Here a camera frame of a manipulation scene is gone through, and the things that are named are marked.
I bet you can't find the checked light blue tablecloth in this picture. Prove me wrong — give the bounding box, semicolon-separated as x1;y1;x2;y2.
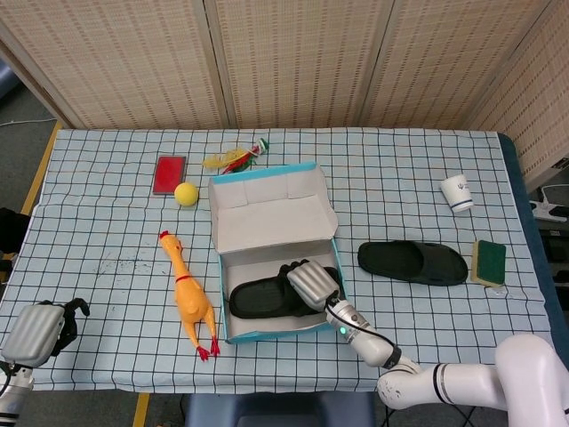
0;127;562;395

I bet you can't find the red pad with dark frame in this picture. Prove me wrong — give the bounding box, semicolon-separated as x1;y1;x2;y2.
152;155;187;197

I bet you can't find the blue cardboard shoe box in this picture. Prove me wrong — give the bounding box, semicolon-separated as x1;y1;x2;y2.
207;162;349;345

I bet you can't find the colourful feather shuttlecock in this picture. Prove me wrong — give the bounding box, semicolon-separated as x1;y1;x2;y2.
202;137;270;175

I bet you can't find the yellow rubber chicken toy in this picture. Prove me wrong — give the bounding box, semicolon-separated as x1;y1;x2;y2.
158;230;220;361

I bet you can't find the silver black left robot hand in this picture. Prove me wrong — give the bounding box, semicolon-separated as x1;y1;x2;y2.
1;297;92;368

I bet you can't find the white paper cup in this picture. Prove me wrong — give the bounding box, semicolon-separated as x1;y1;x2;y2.
440;174;474;214

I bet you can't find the white power strip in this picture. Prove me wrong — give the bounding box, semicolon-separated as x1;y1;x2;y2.
529;199;569;222

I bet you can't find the green yellow sponge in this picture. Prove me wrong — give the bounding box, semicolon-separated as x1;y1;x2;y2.
470;239;508;286

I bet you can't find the blue chair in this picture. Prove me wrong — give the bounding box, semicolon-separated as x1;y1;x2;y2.
184;391;377;427

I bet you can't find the black rubber slipper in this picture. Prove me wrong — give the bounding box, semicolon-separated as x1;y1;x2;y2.
357;239;469;286
228;265;341;320

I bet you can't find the woven bamboo folding screen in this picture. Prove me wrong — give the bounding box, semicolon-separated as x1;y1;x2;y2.
0;0;569;192

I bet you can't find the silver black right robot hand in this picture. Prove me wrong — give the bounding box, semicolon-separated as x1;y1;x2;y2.
278;260;342;311

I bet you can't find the yellow foam ball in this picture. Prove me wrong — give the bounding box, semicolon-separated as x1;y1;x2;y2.
173;181;199;207

